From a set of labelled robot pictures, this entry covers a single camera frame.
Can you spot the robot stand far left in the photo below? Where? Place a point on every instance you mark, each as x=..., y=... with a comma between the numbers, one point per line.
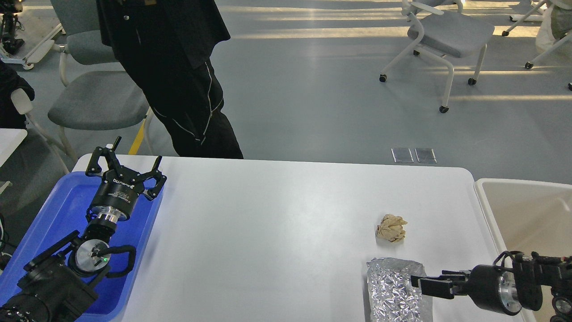
x=28, y=31

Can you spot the person in black clothes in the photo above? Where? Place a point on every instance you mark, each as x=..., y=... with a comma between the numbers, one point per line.
x=165, y=47

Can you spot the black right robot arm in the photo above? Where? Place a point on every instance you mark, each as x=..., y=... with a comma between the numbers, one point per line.
x=534, y=271

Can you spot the silver foil bag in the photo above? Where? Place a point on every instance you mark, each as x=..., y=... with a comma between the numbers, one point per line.
x=392, y=296

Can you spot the dark jacket on chair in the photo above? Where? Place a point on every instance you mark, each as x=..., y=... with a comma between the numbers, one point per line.
x=9, y=82

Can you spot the grey chair with castors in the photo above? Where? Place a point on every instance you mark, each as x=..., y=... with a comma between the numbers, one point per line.
x=440, y=29

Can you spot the right floor outlet plate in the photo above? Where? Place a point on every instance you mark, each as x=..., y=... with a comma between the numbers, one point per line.
x=426, y=155

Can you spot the floor outlet plate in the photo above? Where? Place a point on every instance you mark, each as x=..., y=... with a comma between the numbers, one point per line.
x=426, y=155
x=402, y=155

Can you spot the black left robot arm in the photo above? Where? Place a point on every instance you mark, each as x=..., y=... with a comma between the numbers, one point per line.
x=79, y=260

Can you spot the crumpled beige paper ball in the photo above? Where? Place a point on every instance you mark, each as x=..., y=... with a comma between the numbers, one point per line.
x=391, y=228

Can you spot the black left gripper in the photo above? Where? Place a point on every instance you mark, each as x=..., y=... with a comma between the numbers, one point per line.
x=115, y=195

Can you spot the white chair far right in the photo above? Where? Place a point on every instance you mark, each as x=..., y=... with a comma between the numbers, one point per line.
x=555, y=28

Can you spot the beige plastic bin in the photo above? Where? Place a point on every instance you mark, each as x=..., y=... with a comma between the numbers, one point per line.
x=527, y=215

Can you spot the grey chair near left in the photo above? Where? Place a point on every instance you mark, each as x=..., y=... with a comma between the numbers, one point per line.
x=96, y=100

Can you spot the white side table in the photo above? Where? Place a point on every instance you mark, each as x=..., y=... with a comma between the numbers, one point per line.
x=10, y=139

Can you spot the left floor outlet plate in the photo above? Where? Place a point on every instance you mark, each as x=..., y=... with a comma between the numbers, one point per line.
x=402, y=155

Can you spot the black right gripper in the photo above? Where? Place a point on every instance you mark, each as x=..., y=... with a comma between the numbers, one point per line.
x=489, y=288

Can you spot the blue plastic tray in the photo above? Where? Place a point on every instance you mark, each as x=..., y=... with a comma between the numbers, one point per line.
x=62, y=213

